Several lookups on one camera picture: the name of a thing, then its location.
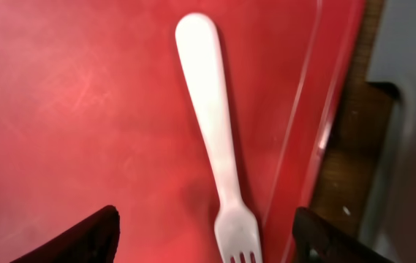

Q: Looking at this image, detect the grey dishwasher rack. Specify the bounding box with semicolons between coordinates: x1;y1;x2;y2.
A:
358;0;416;262

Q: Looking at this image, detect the white plastic fork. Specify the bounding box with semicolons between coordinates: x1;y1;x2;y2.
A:
175;12;262;262

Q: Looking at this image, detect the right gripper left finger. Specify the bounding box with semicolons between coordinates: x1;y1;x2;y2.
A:
12;205;120;263

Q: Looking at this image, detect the red plastic tray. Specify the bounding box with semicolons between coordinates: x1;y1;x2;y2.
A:
0;0;365;262

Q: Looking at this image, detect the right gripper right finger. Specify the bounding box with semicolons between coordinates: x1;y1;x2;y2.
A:
292;207;393;263

